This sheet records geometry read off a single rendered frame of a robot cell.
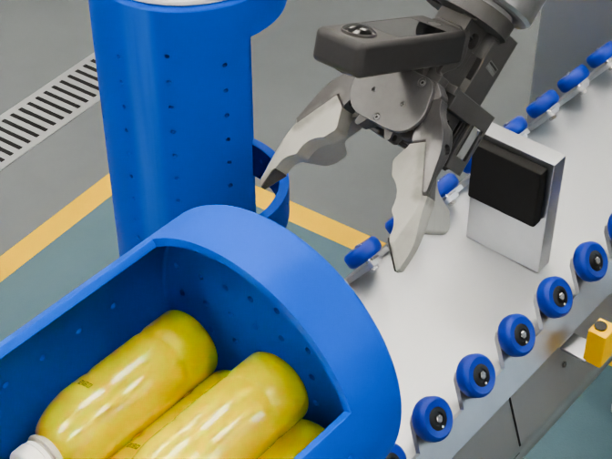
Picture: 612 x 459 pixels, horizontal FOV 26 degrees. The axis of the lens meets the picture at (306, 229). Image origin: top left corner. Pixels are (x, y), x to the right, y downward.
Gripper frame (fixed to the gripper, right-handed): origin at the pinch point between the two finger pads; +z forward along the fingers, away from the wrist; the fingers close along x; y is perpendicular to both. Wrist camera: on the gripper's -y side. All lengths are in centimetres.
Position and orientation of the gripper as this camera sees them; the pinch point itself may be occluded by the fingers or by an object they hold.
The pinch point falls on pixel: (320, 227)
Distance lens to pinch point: 97.5
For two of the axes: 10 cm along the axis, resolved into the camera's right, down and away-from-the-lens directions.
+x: -6.6, -4.2, 6.2
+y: 5.5, 2.9, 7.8
